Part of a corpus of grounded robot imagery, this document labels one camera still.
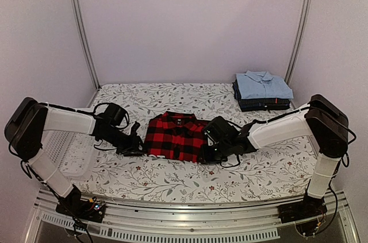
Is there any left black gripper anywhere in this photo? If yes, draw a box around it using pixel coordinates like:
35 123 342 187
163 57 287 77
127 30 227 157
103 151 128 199
101 127 148 157

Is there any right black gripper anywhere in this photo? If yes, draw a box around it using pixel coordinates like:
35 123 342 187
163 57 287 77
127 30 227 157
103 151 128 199
196 140 232 165

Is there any red black plaid shirt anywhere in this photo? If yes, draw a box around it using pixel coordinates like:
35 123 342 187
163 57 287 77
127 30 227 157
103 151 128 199
144 111 209 163

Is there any dark shirts stack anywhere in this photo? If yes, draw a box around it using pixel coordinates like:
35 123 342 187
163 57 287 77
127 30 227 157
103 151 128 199
232 81 290 112

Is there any light blue shirt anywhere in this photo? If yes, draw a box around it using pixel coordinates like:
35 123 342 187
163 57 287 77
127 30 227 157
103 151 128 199
236 71 294 99

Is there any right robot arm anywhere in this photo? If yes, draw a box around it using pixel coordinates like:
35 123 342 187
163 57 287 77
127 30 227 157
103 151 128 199
199 94 357 218

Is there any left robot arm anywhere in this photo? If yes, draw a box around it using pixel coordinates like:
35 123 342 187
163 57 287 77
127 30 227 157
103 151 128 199
4 97 145 217

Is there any white plastic basket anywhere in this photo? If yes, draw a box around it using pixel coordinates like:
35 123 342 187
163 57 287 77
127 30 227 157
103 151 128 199
43 131 97 181

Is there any floral table cloth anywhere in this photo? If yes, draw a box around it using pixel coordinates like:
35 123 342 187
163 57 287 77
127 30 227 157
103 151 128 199
73 83 316 203

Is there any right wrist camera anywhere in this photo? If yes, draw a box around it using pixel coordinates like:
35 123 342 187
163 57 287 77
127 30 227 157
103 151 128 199
203 128 219 146

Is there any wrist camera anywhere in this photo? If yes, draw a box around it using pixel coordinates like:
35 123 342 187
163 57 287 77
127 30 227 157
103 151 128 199
203 128 219 146
130 121 140 137

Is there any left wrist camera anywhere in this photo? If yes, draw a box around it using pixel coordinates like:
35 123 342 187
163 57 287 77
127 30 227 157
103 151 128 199
130 121 140 137

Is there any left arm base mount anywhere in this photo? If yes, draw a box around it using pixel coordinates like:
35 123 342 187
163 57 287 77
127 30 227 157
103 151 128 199
56 196 106 223

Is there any aluminium front rail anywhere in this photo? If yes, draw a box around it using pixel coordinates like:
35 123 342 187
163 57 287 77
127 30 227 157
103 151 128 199
25 190 362 242

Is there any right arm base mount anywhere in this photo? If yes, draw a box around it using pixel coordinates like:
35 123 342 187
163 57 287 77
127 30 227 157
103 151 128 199
277 195 327 237

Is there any right aluminium post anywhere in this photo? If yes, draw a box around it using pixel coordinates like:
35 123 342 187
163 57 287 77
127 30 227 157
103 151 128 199
285 0 312 85

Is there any aluminium post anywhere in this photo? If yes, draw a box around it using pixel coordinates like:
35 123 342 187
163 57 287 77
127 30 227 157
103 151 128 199
71 0 101 91
285 0 312 85

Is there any left aluminium post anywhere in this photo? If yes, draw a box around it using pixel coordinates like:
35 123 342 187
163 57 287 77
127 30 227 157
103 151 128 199
71 0 101 91

